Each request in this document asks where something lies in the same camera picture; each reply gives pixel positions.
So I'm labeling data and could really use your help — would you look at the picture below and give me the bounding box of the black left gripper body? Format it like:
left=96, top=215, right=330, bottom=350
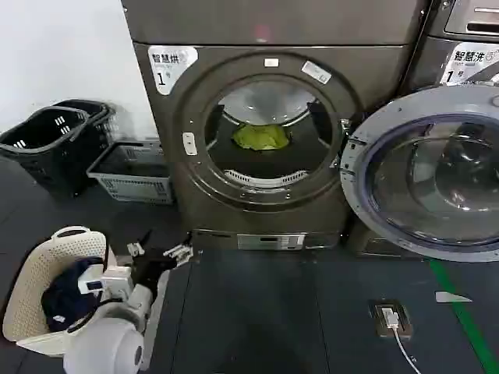
left=129, top=247, right=175, bottom=290

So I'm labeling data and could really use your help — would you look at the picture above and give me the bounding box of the cream perforated laundry basket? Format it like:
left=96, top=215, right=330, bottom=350
left=1, top=225, right=119, bottom=351

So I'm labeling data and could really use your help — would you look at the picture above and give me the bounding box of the grey dryer with open drum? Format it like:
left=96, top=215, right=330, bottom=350
left=119, top=0, right=434, bottom=252

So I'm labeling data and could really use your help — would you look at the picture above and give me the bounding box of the white power plug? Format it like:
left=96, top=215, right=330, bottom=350
left=380, top=306, right=399, bottom=329

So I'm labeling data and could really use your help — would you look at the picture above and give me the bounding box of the dark blue garment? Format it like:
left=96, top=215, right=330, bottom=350
left=40, top=256, right=107, bottom=333

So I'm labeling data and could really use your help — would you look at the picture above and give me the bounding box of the white power cable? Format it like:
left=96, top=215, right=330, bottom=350
left=391, top=325, right=425, bottom=374

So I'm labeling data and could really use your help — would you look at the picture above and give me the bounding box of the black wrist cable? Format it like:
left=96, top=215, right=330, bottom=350
left=66, top=296, right=129, bottom=334

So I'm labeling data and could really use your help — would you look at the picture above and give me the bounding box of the green floor tape strip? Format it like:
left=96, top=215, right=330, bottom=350
left=428, top=258, right=499, bottom=374

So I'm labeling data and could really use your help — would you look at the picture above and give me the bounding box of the grey slotted plastic crate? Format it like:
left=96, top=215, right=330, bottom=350
left=86, top=140, right=175, bottom=205

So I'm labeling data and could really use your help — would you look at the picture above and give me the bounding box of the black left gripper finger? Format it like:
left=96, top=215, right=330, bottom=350
left=127, top=229, right=154, bottom=259
left=162, top=232, right=195, bottom=267

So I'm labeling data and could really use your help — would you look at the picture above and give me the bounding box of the green cloth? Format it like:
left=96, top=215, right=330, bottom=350
left=231, top=123, right=292, bottom=153

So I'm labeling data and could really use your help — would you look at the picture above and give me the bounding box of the white number sticker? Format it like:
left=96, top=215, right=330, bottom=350
left=443, top=40, right=499, bottom=86
left=147, top=45, right=200, bottom=96

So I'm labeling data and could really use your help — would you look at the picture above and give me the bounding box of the floor socket box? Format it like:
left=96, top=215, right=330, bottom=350
left=368, top=298, right=414, bottom=339

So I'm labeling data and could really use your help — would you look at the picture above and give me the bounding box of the silver floor tape piece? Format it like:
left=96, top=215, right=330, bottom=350
left=434, top=291, right=473, bottom=304

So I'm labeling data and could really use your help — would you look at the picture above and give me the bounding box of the large black plastic basket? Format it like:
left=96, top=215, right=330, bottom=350
left=0, top=106, right=94, bottom=200

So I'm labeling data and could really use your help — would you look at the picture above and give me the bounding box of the grey laundry machine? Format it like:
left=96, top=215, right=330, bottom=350
left=345, top=0, right=499, bottom=259

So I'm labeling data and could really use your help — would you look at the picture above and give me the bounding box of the round glass dryer door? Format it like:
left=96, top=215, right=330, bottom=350
left=339, top=84, right=499, bottom=261

